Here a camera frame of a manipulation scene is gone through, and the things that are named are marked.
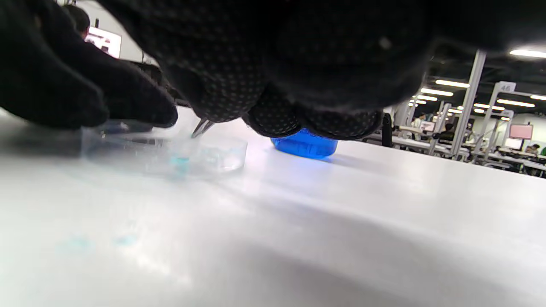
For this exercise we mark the person's right hand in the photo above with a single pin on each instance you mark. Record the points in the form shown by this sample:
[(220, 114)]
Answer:
[(320, 51)]

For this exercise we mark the person's left hand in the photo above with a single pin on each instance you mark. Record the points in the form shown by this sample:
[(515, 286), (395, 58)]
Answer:
[(51, 76)]

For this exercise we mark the beaker of blue dye solution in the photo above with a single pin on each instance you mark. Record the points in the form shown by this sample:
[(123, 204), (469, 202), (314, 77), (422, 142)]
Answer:
[(305, 147)]

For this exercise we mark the metal tweezers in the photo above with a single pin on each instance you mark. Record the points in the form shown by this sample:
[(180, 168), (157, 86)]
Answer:
[(200, 127)]

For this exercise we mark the clear culture dish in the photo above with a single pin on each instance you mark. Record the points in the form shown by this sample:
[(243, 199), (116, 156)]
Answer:
[(217, 157)]

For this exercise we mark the white cotton tuft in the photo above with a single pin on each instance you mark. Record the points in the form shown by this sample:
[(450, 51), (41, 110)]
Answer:
[(180, 162)]

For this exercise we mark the lit monitor screen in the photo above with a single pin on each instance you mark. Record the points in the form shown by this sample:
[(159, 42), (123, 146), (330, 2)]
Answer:
[(104, 42)]

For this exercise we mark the black chair back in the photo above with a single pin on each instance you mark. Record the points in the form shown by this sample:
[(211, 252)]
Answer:
[(387, 130)]

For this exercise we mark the row of ceiling light strips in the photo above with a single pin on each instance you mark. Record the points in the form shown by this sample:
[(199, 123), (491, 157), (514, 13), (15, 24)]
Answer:
[(452, 83)]

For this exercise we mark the row of white workbenches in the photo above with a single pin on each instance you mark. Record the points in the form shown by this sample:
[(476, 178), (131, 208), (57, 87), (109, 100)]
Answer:
[(503, 160)]

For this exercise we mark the pink monitor screen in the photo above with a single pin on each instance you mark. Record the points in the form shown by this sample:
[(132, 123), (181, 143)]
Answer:
[(521, 131)]

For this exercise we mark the white metal frame post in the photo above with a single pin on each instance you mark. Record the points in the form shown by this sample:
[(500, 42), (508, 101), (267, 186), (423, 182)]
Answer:
[(469, 98)]

